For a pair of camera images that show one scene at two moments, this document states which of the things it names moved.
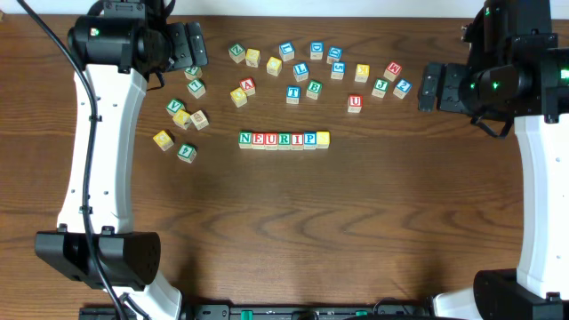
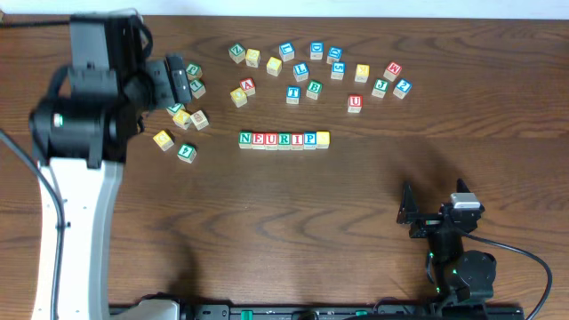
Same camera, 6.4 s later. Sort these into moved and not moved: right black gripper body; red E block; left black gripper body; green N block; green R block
Moved: left black gripper body; right black gripper body
Not moved: red E block; green N block; green R block
